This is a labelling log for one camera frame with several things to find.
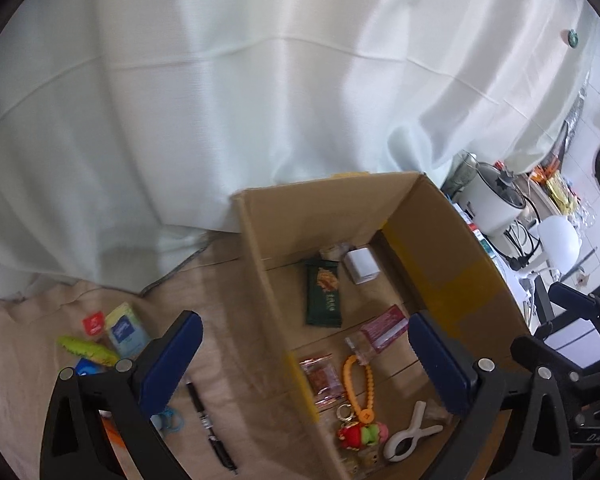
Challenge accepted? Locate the light blue plush keychain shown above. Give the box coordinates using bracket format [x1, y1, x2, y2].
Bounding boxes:
[150, 405, 184, 436]

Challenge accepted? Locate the white rice cooker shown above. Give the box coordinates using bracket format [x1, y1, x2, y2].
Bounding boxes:
[456, 162, 526, 235]

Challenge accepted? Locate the brown cardboard box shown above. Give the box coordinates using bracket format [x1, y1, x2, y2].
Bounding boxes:
[234, 172, 527, 479]

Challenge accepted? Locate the dark green snack packet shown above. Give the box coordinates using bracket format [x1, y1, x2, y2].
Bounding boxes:
[306, 259, 342, 328]

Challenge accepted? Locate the white plastic clip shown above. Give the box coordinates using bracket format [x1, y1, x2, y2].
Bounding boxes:
[382, 401, 444, 463]

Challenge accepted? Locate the small white box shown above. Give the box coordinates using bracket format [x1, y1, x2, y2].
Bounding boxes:
[343, 247, 380, 285]

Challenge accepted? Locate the small red sachet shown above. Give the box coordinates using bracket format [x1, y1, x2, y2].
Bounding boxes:
[82, 311, 105, 337]

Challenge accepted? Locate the red strawberry plush charm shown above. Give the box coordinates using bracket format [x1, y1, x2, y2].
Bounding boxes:
[337, 422, 389, 451]

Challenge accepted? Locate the black pen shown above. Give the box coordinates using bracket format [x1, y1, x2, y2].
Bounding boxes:
[185, 378, 238, 474]

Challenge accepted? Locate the yellow blue tissue pack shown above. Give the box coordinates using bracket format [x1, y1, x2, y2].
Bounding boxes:
[105, 302, 150, 360]

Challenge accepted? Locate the white chair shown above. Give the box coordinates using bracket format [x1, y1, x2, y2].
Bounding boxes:
[524, 216, 581, 274]

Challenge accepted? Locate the orange snack bar wrapper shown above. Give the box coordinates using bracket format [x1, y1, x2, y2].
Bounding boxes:
[102, 417, 125, 448]

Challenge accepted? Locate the pale green curtain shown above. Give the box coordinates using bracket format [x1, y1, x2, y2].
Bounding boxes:
[0, 0, 600, 299]

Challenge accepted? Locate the small orange-striped snack packet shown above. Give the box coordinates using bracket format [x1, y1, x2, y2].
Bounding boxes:
[299, 354, 344, 408]

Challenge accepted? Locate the maroon snack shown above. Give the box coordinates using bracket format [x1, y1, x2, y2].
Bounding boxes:
[346, 304, 408, 365]

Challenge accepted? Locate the yellow green snack stick pack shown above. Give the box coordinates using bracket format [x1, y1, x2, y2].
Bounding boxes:
[56, 336, 120, 367]

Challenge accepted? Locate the orange bead keychain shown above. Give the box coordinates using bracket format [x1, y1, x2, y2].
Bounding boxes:
[337, 354, 376, 425]

